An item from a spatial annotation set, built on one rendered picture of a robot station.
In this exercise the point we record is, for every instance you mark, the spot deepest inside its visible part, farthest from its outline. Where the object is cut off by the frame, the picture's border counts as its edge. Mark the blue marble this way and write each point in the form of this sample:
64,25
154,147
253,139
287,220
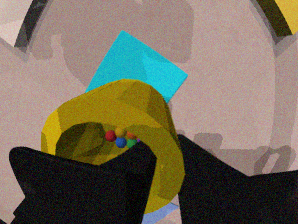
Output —
120,142

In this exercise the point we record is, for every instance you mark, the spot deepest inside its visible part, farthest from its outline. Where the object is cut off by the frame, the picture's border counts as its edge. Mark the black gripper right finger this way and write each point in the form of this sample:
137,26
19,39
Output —
215,193

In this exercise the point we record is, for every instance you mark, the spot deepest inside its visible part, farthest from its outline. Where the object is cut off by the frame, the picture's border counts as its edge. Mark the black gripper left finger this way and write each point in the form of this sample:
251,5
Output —
115,192

